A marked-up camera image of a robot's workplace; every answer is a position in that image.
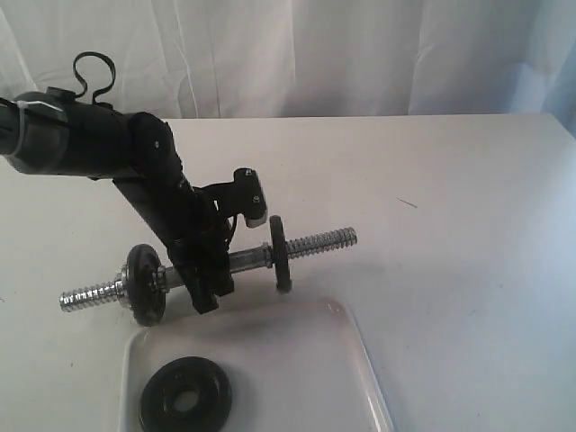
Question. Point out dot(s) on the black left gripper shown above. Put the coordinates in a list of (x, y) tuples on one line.
[(188, 224)]

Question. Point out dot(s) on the black weight plate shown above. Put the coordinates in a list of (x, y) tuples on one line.
[(146, 301), (191, 393), (279, 255)]

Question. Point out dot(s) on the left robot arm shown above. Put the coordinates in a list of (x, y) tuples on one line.
[(53, 134)]

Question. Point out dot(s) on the white plastic tray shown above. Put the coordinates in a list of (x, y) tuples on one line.
[(293, 366)]

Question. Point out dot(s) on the white backdrop curtain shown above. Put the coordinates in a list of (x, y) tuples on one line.
[(223, 59)]

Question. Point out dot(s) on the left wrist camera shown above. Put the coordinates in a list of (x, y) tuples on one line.
[(243, 196)]

